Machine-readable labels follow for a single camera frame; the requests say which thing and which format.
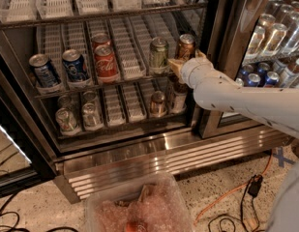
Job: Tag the green soda can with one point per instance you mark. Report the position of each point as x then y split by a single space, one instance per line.
158 55

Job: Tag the silver can rear left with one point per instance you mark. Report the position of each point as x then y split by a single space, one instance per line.
65 101

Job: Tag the glass fridge door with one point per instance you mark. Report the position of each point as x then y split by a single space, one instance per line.
228 29

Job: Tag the silver can rear right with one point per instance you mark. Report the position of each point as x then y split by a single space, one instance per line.
90 97

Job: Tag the silver green can front left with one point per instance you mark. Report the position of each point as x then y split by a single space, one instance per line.
66 120

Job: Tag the dark blue pepsi can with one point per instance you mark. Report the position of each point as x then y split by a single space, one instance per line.
74 65

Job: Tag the red cola can rear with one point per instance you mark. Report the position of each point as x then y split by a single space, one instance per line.
100 39

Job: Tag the red can in bin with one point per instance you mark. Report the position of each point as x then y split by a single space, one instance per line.
135 226

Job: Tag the light blue soda can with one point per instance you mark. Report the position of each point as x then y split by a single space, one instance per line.
44 70

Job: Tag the clear plastic bin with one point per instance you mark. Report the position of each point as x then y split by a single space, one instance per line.
153 202

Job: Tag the blue tape cross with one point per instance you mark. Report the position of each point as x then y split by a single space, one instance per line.
282 159

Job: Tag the silver can front right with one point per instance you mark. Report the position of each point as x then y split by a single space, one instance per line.
91 117

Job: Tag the red cola can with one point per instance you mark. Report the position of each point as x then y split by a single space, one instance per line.
100 39
105 61

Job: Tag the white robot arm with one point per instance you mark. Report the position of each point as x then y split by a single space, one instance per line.
277 108

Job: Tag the black power adapter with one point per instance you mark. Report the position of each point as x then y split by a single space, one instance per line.
255 186

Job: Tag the steel fridge cabinet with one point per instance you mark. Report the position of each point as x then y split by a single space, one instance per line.
131 142

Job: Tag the orange soda can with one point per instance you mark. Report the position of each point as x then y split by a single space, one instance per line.
185 47

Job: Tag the red cola can front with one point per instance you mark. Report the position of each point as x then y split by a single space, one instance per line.
105 61

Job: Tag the brown can lower shelf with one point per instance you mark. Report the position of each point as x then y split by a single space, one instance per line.
157 103

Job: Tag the brown bottle white cap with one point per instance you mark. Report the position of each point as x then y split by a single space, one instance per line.
178 96

